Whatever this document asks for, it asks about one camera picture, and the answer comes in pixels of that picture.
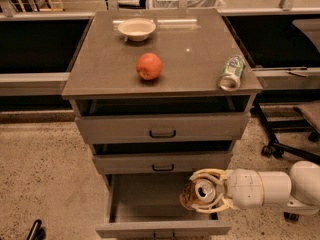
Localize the grey top drawer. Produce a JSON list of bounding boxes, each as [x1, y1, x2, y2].
[[74, 95, 252, 145]]

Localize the green soda can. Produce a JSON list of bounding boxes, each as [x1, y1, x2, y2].
[[217, 55, 246, 91]]

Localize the grey bottom drawer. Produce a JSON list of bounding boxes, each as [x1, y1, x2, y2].
[[96, 172, 231, 240]]

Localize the grey drawer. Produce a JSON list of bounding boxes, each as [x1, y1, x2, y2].
[[96, 172, 231, 240], [93, 140, 233, 174], [74, 95, 252, 145]]

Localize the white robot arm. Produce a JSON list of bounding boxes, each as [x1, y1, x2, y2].
[[180, 161, 320, 215]]

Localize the red apple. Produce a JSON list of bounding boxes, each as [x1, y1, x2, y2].
[[136, 53, 162, 81]]

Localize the black object bottom left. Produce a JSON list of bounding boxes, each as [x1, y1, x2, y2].
[[26, 219, 46, 240]]

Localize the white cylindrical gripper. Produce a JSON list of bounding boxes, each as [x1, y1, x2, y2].
[[189, 168, 264, 214]]

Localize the white bowl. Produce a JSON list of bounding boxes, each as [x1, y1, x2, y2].
[[118, 18, 156, 42]]

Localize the grey drawer cabinet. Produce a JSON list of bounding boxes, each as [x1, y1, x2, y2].
[[61, 8, 264, 240]]

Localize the white wire basket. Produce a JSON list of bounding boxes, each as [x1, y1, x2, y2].
[[146, 0, 224, 10]]

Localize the grey middle drawer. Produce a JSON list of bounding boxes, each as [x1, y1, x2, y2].
[[93, 140, 233, 174]]

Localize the orange soda can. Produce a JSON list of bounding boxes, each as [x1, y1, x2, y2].
[[180, 179, 216, 210]]

